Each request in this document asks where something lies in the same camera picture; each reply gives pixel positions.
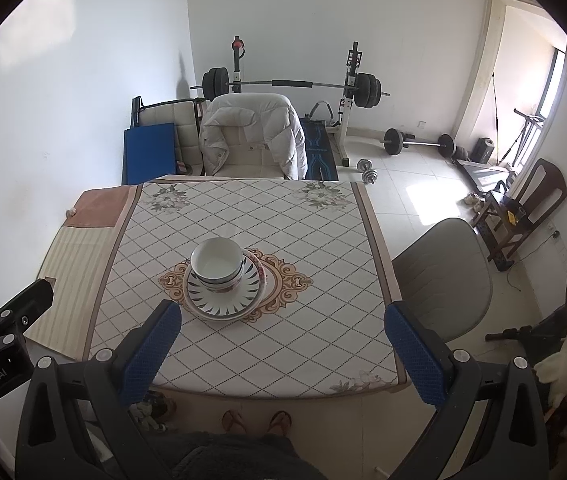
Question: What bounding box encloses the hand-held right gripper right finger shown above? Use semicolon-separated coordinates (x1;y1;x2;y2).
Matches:
383;301;549;480

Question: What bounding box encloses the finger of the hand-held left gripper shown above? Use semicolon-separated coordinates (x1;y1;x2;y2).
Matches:
0;279;54;356

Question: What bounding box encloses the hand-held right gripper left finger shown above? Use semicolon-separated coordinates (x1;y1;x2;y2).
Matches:
15;300;183;480

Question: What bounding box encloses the grey floral white plate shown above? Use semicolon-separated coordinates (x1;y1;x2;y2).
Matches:
182;260;268;322

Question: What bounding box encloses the black rimmed white bowl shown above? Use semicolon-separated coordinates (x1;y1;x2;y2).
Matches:
190;238;245;283

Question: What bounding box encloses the pink floral white plate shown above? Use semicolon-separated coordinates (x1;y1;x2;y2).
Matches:
184;247;268;318

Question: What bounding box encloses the short barbell with black plates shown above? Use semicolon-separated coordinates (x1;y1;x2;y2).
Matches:
382;127;457;158

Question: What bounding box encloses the long barbell with black plates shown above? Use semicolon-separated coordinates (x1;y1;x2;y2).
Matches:
191;67;391;109

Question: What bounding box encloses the beige striped blanket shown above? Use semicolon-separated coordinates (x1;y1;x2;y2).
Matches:
28;187;142;361

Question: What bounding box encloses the grey padded chair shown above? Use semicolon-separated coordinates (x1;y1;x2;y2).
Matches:
392;217;493;356

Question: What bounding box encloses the table with patterned cloth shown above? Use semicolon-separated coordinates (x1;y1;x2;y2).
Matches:
81;176;409;400

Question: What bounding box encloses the black folded scooter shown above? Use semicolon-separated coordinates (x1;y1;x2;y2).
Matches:
485;261;567;348

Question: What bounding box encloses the person's dark clothing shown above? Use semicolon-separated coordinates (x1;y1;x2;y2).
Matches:
164;432;329;480

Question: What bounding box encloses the white goose plush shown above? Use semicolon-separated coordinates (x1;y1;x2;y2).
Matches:
533;289;567;408

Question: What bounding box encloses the person's right foot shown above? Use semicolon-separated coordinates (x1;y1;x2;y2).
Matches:
268;410;293;436

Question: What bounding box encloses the chrome dumbbell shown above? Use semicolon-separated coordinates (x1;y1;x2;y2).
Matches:
356;158;379;184

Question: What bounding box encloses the blue folded mat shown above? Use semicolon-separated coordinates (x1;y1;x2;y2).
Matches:
122;122;177;186

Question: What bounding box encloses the folding treadmill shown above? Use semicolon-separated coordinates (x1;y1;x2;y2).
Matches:
456;108;547;196

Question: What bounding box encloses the black speaker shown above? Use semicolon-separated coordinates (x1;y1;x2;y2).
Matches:
474;137;497;163

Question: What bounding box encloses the dark wooden chair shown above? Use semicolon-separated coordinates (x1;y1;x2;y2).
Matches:
473;158;567;272

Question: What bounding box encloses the beige padded folding chair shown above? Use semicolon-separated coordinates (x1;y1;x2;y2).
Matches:
132;96;209;177

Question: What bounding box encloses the white bench press rack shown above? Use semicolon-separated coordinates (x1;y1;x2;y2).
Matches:
231;36;364;167

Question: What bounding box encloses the white down jacket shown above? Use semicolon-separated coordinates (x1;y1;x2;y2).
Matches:
198;93;307;181

